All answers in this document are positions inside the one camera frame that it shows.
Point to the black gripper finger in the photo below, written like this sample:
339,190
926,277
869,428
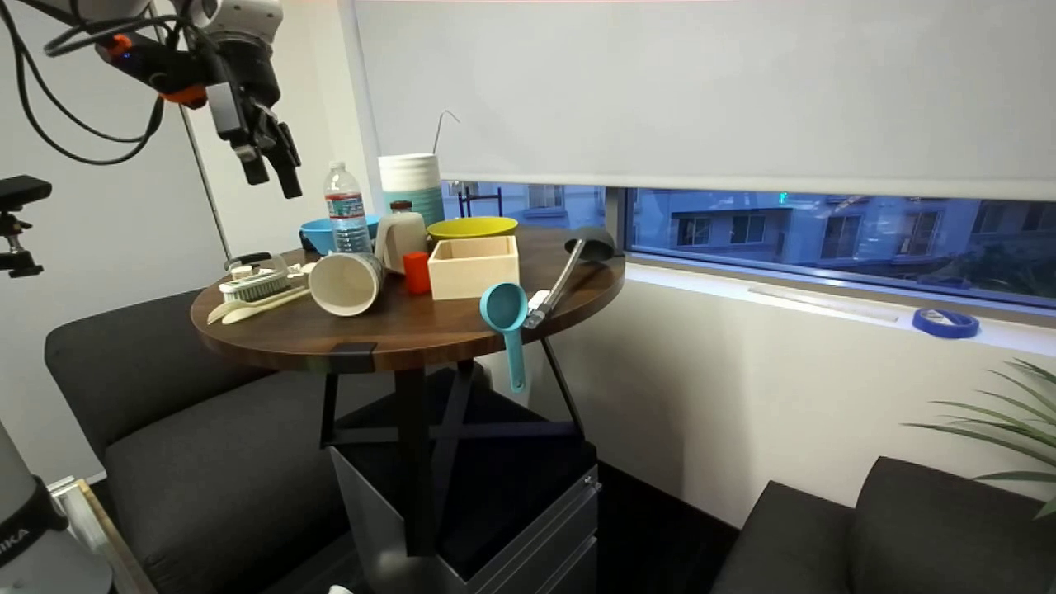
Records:
254,161
286,152

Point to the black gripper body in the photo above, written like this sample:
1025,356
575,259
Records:
247,93

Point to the small orange cup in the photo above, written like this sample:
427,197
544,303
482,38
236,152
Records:
414,273

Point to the clear plastic water bottle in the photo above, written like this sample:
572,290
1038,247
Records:
343,204

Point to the blue plastic bowl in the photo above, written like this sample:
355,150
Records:
314,232

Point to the white scrub brush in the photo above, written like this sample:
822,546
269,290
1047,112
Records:
257,285

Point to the white teal stacked container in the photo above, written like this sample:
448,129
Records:
418,178

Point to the wooden fork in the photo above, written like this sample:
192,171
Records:
236,311

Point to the yellow plate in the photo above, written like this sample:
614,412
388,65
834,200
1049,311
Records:
471,230

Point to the black table edge clamp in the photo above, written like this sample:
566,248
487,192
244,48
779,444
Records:
350,359

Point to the round dark wood table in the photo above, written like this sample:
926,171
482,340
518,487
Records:
418,333

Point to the light wooden box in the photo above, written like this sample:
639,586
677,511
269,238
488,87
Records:
471,277

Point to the teal plastic scoop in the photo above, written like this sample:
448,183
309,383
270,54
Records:
503,305

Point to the dark grey sofa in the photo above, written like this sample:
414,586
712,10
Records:
218,483
933,538

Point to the beige robot stand edge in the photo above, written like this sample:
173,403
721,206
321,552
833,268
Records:
101,531

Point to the white roller blind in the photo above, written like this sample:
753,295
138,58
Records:
712,87

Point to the grey metal box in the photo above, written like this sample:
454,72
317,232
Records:
548,531

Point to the window with building view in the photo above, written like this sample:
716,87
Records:
826,236

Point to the blue tape roll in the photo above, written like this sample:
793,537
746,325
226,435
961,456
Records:
943,321

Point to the green potted plant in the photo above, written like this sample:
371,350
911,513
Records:
1007,435

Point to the black orange wrist camera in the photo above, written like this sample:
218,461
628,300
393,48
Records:
154,65

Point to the black camera on mount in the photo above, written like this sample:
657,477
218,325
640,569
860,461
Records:
17,192

